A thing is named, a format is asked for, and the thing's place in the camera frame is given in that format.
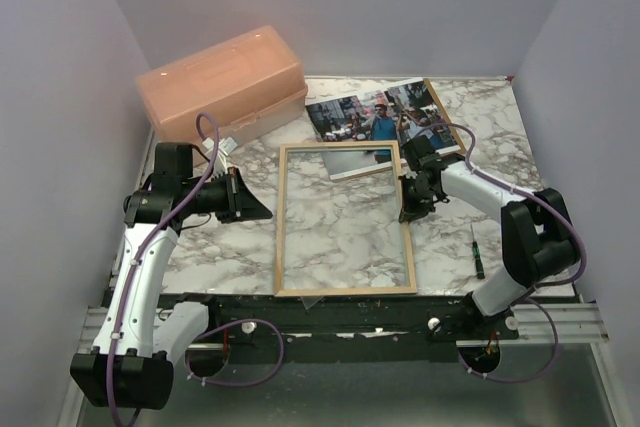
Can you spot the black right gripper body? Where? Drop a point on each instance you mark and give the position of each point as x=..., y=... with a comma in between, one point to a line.
x=416, y=201

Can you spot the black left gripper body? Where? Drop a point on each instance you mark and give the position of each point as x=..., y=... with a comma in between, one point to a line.
x=212, y=197

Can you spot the photo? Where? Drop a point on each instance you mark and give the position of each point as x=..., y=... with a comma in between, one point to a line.
x=398, y=112

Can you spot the blue wooden picture frame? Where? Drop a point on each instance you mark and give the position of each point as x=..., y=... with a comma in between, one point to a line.
x=338, y=231

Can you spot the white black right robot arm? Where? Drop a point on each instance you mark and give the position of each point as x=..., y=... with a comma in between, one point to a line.
x=538, y=239

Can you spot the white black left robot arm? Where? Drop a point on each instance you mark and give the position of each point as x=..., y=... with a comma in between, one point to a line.
x=132, y=359

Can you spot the green black screwdriver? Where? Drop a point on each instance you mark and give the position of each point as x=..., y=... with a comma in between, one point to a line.
x=479, y=267

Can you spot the pink plastic storage box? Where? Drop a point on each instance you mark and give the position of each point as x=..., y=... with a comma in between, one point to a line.
x=251, y=85

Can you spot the aluminium front rail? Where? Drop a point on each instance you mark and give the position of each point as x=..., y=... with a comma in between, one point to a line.
x=574, y=323

